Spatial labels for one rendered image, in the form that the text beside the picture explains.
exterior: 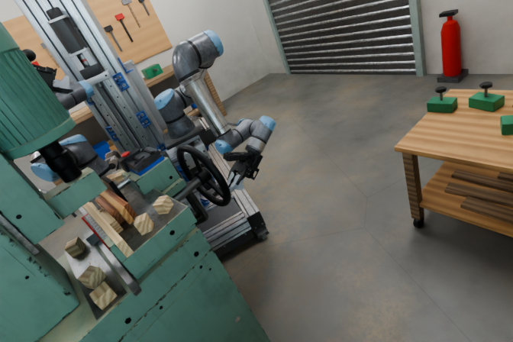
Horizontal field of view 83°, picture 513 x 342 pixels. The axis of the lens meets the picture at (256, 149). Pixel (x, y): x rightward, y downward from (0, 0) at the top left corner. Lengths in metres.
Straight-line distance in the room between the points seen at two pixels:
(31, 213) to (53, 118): 0.24
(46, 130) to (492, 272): 1.69
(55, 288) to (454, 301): 1.42
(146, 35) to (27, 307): 3.78
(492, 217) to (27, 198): 1.65
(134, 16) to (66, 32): 2.75
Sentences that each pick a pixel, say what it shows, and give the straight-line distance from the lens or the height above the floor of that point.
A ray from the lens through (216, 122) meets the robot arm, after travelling 1.23.
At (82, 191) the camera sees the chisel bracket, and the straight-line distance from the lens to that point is 0.96.
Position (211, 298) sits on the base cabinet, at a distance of 1.07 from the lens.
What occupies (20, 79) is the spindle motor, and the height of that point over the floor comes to 1.35.
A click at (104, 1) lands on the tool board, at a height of 1.81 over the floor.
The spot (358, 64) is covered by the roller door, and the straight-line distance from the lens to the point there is 3.85.
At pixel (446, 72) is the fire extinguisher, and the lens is 3.24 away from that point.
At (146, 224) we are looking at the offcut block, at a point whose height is 0.92.
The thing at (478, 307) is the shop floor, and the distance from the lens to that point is 1.57.
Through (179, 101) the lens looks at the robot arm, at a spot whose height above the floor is 0.99.
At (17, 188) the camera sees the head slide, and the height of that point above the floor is 1.14.
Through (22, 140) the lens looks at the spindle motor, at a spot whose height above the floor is 1.23.
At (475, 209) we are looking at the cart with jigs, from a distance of 1.63.
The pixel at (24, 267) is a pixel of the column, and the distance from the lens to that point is 0.92.
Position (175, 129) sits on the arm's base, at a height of 0.87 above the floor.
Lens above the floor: 1.34
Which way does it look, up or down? 27 degrees down
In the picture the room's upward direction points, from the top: 23 degrees counter-clockwise
